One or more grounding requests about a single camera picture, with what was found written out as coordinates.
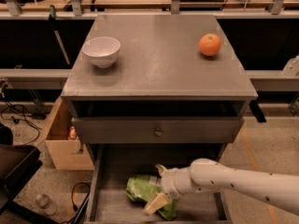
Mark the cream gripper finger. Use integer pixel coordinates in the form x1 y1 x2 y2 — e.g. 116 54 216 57
144 192 169 216
155 164 168 176

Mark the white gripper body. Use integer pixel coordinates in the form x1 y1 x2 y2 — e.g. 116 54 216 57
160 168 195 198

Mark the green rice chip bag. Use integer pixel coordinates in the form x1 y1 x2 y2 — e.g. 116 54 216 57
126 175 178 221

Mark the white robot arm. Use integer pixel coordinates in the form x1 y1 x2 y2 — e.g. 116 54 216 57
144 159 299 215

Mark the open middle drawer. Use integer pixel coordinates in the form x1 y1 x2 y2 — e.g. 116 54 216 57
84 144 233 224

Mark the grey wooden drawer cabinet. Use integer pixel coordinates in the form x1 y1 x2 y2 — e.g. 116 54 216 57
60 14 259 224

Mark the top drawer with knob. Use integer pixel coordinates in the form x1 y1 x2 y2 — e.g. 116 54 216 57
72 117 244 144

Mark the wooden crate on floor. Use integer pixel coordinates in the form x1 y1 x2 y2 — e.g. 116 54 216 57
35 97 94 171

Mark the clear plastic bottle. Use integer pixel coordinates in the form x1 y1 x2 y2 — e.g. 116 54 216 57
36 193 57 216

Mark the white ceramic bowl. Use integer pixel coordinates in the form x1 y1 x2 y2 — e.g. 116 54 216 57
82 36 121 68

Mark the orange fruit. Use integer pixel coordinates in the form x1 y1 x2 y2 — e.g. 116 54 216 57
198 34 221 56

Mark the dark chair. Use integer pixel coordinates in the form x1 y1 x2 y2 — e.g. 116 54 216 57
0 124 58 224

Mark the black floor cable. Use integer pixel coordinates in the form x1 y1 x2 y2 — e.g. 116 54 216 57
60 181 92 224

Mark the black cables left floor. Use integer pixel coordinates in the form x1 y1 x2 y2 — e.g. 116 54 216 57
0 77 43 146

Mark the white bracket on rail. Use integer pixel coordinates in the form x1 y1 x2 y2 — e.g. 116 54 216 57
283 55 299 77

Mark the green handled tool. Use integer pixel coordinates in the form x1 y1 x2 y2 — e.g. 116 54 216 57
49 5 71 65

